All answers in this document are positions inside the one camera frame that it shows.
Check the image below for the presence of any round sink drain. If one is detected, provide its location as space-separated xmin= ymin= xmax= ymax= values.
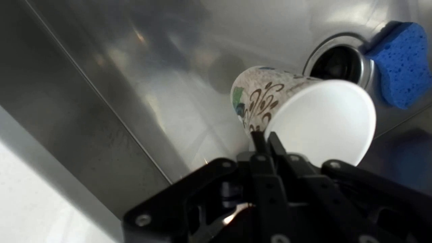
xmin=303 ymin=32 xmax=375 ymax=89

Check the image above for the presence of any patterned paper cup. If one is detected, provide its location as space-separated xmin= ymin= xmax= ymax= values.
xmin=230 ymin=64 xmax=378 ymax=167

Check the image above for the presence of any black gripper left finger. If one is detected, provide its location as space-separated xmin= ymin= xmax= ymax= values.
xmin=123 ymin=129 xmax=294 ymax=243

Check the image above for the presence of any stainless steel sink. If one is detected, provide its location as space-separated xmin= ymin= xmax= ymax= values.
xmin=0 ymin=0 xmax=432 ymax=243

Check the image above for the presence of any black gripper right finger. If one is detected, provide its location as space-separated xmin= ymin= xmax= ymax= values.
xmin=269 ymin=132 xmax=432 ymax=243

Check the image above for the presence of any blue sponge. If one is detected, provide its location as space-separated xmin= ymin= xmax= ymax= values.
xmin=366 ymin=20 xmax=429 ymax=109

